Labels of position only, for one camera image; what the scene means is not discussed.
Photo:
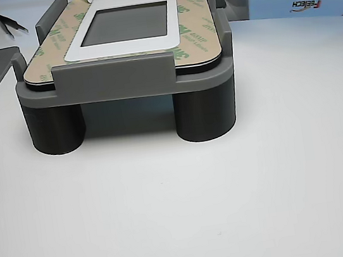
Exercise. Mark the device panel with adhesive liner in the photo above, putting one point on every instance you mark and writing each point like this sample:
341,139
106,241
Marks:
196,35

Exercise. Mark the grey plastic fixture holder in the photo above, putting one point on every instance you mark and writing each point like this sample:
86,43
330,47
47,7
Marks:
113,76

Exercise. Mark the dark grey cylindrical fixture leg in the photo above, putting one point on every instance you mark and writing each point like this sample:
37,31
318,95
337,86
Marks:
57,131

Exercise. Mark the black tweezers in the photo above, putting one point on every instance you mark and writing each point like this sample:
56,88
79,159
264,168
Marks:
3,19

